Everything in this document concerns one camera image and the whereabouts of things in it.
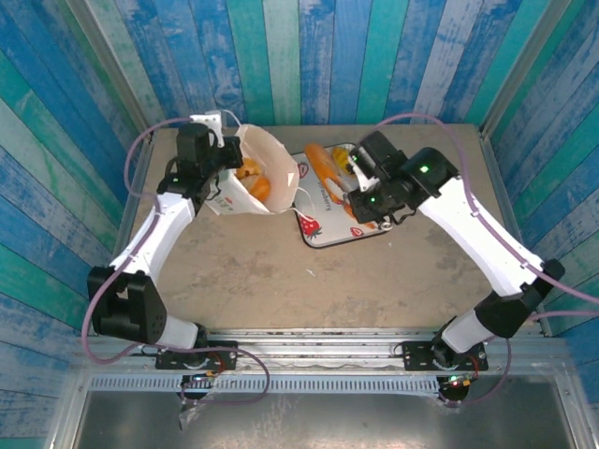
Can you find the grey metal sheet panel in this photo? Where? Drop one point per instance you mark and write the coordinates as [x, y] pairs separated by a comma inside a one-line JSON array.
[[327, 421]]

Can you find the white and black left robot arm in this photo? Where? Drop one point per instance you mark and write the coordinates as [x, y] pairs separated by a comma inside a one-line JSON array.
[[154, 229]]

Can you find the white strawberry print tray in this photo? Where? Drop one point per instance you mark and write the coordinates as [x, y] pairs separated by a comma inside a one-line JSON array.
[[327, 224]]

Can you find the controller board with lights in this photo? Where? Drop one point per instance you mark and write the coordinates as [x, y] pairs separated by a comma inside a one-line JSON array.
[[456, 382], [201, 377]]

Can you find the left controller board with lights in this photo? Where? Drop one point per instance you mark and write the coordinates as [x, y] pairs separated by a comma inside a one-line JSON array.
[[201, 377]]

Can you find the orange fake baguette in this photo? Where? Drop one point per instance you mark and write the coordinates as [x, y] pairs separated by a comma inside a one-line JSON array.
[[320, 166]]

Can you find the right controller board with lights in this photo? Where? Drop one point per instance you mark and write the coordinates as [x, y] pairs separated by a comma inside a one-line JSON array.
[[456, 382]]

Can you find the crumpled clear plastic piece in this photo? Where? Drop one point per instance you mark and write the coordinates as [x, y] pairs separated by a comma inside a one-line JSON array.
[[187, 414]]

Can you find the brown round fake bun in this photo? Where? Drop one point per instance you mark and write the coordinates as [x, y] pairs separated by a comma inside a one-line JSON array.
[[261, 188]]

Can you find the small yellow fake bread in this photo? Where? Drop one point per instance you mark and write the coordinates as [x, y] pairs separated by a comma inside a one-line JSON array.
[[342, 156]]

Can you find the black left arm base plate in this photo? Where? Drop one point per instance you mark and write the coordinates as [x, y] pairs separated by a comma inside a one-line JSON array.
[[224, 355]]

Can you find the white paper bag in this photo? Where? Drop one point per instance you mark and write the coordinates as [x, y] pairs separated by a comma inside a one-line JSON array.
[[276, 159]]

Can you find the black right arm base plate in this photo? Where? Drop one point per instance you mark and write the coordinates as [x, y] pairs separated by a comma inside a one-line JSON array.
[[416, 355]]

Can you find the aluminium front frame beam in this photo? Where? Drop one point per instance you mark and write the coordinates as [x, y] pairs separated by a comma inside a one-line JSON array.
[[318, 348]]

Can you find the aluminium corner post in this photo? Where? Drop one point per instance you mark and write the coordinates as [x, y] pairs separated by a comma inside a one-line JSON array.
[[113, 70], [524, 65]]

